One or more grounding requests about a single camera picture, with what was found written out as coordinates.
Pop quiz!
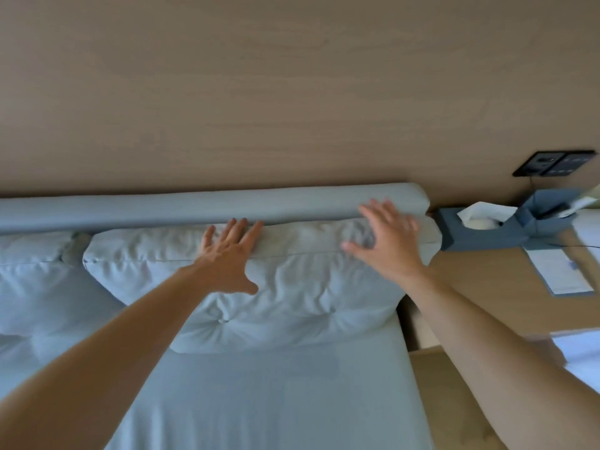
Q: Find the person's left hand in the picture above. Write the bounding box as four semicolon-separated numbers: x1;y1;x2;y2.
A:
193;218;264;296

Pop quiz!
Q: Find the person's right hand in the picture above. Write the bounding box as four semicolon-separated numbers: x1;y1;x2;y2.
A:
341;198;423;283

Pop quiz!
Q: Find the large white buttoned pillow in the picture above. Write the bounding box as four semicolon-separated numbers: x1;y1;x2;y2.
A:
83;215;443;356

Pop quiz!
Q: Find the person's left forearm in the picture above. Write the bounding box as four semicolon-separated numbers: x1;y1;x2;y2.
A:
0;264;221;450

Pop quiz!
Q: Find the person's right forearm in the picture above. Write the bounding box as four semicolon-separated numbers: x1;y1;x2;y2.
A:
401;264;600;450

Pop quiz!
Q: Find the blue-grey padded headboard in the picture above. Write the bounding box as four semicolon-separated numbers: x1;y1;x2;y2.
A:
0;182;430;236

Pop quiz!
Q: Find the blue-grey tissue box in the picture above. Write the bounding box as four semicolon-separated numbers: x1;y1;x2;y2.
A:
436;207;530;253

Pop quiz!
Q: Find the bed with white sheet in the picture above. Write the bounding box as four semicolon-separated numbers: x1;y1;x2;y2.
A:
0;318;435;450

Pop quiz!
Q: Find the white tissue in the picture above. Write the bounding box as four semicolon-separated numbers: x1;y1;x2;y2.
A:
457;201;518;230

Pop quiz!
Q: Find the wooden nightstand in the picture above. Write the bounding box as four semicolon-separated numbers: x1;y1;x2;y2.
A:
398;229;600;450

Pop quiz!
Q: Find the blue-grey folded holder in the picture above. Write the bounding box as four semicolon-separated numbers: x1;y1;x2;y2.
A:
504;188;587;240

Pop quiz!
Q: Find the white notepad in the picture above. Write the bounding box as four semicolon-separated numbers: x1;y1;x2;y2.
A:
522;246;596;296

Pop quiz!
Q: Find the white paper slip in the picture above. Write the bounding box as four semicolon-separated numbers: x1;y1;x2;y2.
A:
558;182;600;219

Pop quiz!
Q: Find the black wall switch panel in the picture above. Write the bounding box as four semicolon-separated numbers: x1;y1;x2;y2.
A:
512;150;598;178

